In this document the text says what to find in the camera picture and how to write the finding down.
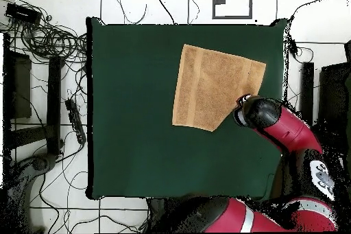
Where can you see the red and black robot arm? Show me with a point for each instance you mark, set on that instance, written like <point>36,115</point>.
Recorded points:
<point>288,129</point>

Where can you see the dark monitor panel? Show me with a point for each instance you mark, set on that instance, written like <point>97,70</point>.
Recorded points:
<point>334,94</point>

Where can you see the gray tripod base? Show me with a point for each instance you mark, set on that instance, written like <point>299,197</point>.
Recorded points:
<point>41,164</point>

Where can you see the dark flat panel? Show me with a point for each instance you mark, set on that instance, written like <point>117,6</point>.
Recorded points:
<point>22,85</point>

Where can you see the black power strip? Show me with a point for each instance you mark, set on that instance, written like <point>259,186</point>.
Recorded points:
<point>75,120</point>

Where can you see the black stand frame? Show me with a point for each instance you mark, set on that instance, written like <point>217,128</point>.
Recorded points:
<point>53,102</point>

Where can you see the dark green tablecloth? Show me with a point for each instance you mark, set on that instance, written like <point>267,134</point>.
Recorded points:
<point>164,157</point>

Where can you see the black upright bar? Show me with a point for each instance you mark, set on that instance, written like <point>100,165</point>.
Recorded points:
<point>307,91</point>

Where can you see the tan terry towel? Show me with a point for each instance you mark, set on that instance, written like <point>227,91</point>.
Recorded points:
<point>211,88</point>

